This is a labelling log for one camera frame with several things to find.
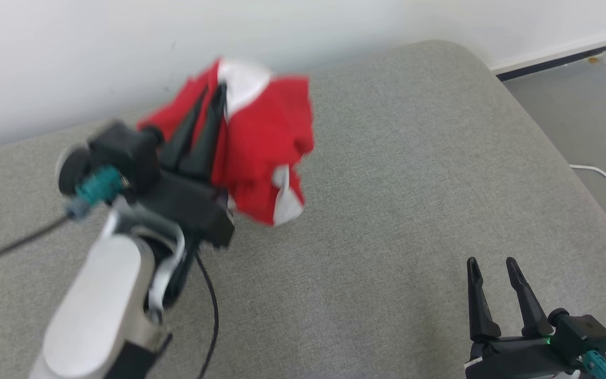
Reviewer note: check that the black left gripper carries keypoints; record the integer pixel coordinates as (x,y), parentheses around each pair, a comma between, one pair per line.
(187,202)

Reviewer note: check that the red shorts with white trim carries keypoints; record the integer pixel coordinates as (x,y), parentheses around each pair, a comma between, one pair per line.
(261,137)

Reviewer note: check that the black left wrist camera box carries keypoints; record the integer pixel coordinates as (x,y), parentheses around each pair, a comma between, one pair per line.
(124,150)

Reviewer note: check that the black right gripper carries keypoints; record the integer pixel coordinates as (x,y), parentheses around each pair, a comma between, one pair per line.
(513,360)

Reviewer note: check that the white and black baseboard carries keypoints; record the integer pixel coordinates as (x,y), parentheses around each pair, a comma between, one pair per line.
(561,57)

